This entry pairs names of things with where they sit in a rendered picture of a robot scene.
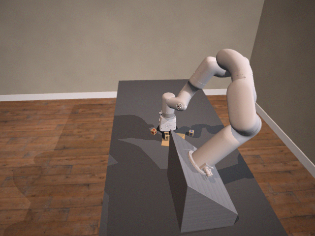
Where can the orange flat mat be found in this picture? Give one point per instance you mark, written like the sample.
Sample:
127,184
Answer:
166,142

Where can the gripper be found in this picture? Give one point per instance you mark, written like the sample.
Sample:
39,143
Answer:
165,124

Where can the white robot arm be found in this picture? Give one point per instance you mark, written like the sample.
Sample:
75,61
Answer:
241,98

